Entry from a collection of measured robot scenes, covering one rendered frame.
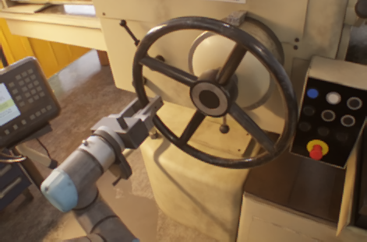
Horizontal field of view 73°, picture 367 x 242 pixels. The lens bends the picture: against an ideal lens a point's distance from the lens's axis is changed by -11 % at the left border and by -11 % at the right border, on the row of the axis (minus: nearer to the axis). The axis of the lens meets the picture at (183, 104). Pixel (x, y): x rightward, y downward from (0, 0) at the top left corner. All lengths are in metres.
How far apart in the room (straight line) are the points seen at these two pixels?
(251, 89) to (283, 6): 0.21
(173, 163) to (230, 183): 0.30
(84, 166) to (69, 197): 0.06
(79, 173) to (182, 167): 0.87
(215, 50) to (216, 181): 0.79
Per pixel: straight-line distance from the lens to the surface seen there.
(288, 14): 0.67
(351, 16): 0.70
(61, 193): 0.53
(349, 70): 0.66
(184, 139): 0.68
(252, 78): 0.63
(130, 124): 0.58
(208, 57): 0.64
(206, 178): 1.31
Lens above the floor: 1.65
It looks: 38 degrees down
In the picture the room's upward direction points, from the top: 6 degrees counter-clockwise
